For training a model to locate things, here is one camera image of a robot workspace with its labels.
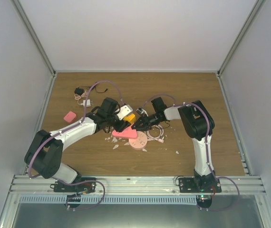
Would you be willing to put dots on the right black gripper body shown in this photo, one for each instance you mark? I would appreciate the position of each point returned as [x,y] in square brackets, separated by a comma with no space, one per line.
[154,121]

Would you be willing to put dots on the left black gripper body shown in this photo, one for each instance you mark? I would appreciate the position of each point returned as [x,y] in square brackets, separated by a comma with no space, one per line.
[110,118]

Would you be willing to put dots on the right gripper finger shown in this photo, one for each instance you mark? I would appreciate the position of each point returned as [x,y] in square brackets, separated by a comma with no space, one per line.
[140,126]
[141,120]

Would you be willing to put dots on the yellow cube socket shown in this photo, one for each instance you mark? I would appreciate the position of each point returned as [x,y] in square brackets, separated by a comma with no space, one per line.
[130,118]

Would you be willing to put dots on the pink triangular power socket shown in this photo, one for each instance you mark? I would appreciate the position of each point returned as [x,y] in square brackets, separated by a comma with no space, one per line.
[127,133]

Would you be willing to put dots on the round pink power strip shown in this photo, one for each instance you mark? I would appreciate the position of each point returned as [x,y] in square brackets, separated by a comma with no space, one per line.
[142,139]

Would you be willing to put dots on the white usb charger plug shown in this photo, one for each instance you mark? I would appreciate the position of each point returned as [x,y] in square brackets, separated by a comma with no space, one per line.
[87,103]

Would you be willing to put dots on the pink plug adapter block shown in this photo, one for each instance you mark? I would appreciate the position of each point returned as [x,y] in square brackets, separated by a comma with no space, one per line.
[70,117]

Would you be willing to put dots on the black power adapter with cable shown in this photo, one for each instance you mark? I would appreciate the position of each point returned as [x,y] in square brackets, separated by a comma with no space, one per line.
[84,89]

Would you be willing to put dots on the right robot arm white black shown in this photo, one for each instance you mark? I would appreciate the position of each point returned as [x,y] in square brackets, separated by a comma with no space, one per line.
[198,125]

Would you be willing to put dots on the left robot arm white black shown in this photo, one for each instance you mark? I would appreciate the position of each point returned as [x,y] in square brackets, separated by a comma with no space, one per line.
[44,156]

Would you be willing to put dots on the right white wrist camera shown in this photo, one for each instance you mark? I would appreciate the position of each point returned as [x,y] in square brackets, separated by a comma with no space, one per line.
[141,111]

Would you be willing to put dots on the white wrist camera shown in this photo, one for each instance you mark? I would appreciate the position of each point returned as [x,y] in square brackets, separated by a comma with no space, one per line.
[141,111]
[123,111]

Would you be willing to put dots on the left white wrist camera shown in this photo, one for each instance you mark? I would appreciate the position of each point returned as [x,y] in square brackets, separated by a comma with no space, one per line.
[123,111]

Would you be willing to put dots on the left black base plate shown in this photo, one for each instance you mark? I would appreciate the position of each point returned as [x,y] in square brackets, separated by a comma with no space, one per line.
[87,187]

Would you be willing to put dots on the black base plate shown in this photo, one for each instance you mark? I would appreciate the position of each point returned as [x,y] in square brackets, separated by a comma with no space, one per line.
[87,187]
[190,184]

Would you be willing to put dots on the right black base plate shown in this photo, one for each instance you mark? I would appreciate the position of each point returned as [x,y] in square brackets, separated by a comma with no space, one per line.
[190,184]

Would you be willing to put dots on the slotted grey cable duct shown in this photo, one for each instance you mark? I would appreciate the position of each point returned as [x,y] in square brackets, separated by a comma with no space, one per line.
[110,199]

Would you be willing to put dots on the aluminium front rail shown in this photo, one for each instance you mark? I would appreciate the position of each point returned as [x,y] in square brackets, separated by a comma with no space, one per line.
[145,185]

